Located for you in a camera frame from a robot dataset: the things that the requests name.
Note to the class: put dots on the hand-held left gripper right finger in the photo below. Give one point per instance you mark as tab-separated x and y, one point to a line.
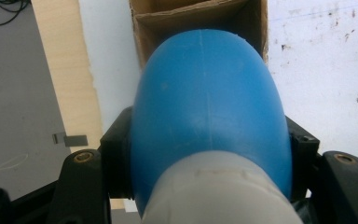
301	155

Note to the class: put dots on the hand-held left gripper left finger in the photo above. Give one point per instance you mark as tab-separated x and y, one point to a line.
118	155

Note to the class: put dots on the blue bottle with white cap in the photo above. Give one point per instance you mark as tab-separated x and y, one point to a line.
211	109

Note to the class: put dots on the cardboard box blue side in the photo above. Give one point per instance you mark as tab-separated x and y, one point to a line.
167	21

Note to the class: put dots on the grey tape strip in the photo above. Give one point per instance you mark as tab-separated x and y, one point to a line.
71	140

